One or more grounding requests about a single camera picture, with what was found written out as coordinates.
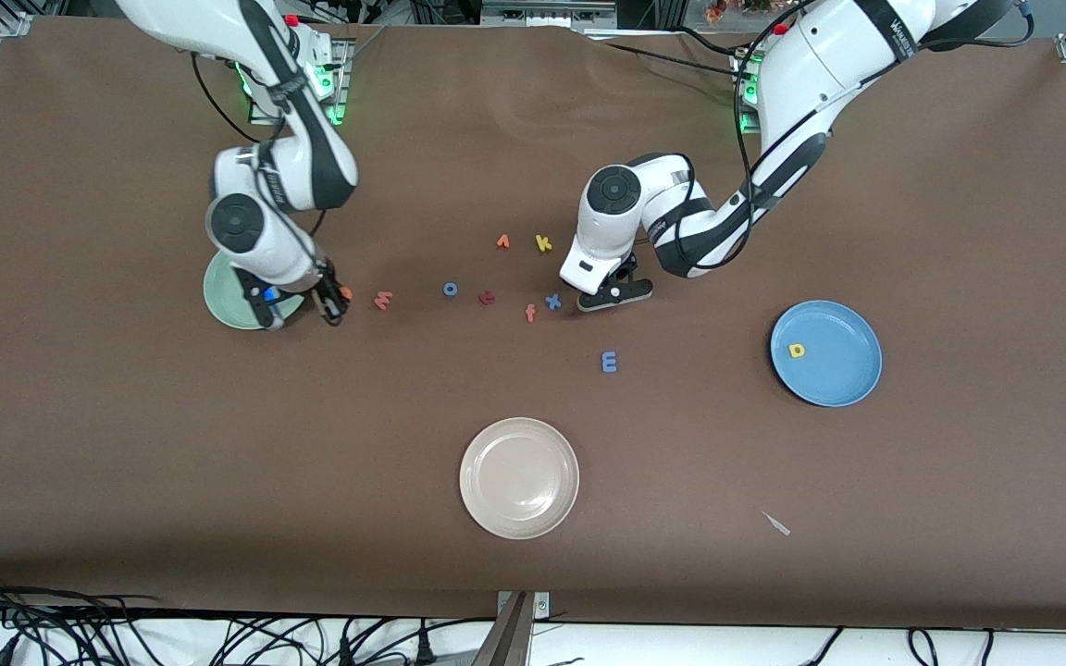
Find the blue plate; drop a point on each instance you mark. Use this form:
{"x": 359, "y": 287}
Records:
{"x": 834, "y": 370}

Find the small metal bracket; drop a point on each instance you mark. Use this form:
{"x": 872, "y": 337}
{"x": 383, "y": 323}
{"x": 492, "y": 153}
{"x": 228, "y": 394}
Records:
{"x": 541, "y": 606}

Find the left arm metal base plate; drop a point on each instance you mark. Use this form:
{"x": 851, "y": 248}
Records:
{"x": 746, "y": 128}

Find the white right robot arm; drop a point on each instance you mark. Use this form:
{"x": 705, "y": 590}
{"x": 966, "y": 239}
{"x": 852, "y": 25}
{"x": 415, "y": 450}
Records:
{"x": 172, "y": 18}

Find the beige plate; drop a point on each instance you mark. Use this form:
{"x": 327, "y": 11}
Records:
{"x": 519, "y": 478}

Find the white paper scrap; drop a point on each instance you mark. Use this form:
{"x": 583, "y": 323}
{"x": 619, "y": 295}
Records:
{"x": 778, "y": 525}

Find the brown table cover sheet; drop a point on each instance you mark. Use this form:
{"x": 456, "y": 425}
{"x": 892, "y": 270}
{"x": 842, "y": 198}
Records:
{"x": 126, "y": 444}

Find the orange plastic toys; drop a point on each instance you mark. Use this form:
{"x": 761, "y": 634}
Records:
{"x": 718, "y": 9}

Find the blue letter m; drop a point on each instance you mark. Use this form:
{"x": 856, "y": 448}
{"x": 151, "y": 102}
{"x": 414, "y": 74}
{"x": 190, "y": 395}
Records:
{"x": 604, "y": 362}

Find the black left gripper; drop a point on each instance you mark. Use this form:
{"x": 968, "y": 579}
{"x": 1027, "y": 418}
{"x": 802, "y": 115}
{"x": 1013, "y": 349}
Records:
{"x": 630, "y": 261}

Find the green plate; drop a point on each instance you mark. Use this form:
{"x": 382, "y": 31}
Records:
{"x": 218, "y": 301}

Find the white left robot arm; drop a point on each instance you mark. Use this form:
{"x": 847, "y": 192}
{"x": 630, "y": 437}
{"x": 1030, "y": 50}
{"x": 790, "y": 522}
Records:
{"x": 820, "y": 74}

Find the aluminium frame crossbar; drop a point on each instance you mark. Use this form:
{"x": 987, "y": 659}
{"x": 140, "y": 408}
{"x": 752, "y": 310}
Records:
{"x": 547, "y": 11}

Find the grey metal camera post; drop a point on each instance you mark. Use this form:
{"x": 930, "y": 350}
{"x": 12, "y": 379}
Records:
{"x": 507, "y": 638}

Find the red letter w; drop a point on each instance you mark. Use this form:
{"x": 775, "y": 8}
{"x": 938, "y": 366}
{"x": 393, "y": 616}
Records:
{"x": 384, "y": 299}

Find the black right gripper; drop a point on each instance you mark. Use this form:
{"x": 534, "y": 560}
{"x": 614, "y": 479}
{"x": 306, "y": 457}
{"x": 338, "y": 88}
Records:
{"x": 325, "y": 289}

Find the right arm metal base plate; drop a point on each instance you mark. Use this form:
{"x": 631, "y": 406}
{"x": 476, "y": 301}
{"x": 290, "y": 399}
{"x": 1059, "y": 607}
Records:
{"x": 343, "y": 92}

